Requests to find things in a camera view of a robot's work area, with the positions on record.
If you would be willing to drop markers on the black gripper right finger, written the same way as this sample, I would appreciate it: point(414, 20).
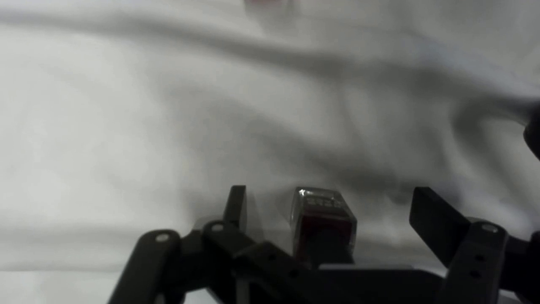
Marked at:
point(474, 253)

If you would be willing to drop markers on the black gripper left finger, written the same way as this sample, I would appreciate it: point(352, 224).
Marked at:
point(220, 258)

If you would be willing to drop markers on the dark maroon nail polish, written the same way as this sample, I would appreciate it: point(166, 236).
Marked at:
point(323, 227)

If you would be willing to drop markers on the white tablecloth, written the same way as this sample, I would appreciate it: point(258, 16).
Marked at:
point(119, 118)

